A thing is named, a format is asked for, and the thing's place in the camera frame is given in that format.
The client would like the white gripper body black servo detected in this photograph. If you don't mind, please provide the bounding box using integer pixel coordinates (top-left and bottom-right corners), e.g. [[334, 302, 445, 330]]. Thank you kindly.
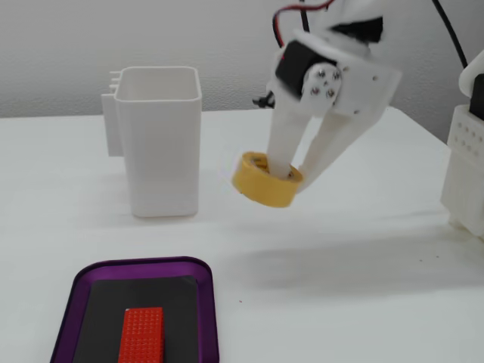
[[273, 28, 402, 119]]

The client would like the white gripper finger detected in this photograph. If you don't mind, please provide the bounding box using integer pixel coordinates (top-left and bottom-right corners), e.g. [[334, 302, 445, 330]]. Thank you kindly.
[[296, 107, 387, 194], [266, 63, 344, 179]]

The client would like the yellow tape roll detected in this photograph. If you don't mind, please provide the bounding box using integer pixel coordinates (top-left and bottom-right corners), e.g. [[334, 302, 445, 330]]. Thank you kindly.
[[231, 150, 305, 209]]

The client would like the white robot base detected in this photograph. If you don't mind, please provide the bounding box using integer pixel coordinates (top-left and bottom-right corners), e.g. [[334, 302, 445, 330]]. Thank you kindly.
[[439, 48, 484, 243]]

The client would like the white plastic box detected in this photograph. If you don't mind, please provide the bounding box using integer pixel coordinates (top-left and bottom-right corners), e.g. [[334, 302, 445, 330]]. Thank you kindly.
[[101, 66, 203, 219]]

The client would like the purple metal tray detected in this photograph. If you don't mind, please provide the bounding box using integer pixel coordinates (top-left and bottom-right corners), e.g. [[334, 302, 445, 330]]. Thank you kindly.
[[49, 256, 221, 363]]

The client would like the red studded block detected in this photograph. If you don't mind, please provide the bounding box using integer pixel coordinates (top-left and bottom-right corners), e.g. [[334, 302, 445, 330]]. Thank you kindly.
[[117, 306, 166, 363]]

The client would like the black tray mat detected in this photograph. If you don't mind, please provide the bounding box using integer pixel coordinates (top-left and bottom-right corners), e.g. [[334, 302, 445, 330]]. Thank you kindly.
[[73, 275, 202, 363]]

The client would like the black cable clip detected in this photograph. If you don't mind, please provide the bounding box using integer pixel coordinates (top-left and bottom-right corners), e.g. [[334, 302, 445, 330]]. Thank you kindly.
[[252, 89, 278, 110]]

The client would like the thin black wire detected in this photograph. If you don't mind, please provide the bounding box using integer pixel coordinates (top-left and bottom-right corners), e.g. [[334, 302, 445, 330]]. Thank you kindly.
[[299, 0, 312, 34]]

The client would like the thick black cable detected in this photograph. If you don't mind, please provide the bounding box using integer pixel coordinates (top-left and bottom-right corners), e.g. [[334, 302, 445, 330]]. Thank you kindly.
[[430, 0, 470, 70]]

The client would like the thin red wire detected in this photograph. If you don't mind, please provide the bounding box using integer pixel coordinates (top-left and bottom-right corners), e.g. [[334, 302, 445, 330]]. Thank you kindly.
[[271, 0, 338, 49]]

